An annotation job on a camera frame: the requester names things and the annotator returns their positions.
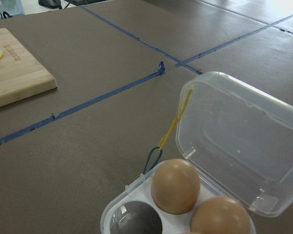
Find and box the brown egg in box rear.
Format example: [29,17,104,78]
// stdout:
[151,158,200,215]

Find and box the brown egg in box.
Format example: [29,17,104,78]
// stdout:
[190,196,251,234]
[151,158,200,215]

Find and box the clear plastic egg box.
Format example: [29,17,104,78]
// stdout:
[100,71,293,234]

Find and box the brown egg in box front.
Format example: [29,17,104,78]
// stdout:
[190,196,251,234]

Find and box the yellow green rubber band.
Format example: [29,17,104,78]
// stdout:
[142,87,193,175]

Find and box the bamboo cutting board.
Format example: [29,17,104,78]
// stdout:
[0,28,57,107]

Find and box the black computer mouse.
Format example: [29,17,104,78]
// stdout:
[38,0,62,9]

